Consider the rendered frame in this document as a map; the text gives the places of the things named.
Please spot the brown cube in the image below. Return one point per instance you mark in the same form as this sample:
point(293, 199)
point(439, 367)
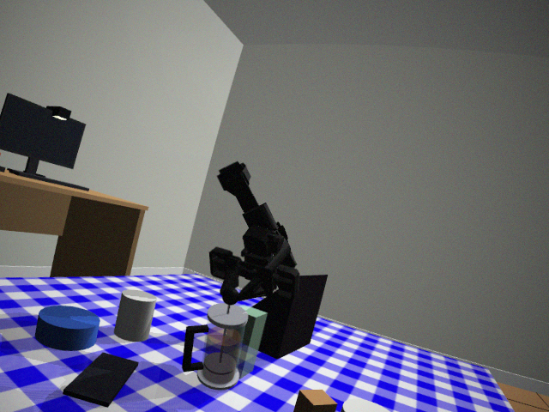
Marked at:
point(314, 401)

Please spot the glass french press with black handle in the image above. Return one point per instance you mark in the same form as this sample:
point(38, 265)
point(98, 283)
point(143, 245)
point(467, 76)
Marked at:
point(224, 333)

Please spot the white cylinder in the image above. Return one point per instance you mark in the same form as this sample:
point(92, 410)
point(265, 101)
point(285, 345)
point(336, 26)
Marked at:
point(135, 315)
point(359, 405)

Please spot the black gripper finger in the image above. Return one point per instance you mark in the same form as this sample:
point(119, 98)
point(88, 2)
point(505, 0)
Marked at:
point(260, 285)
point(231, 274)

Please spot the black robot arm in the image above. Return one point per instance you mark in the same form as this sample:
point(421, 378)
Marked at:
point(264, 237)

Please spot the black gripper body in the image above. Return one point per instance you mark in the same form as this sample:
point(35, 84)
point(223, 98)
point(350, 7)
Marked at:
point(288, 279)

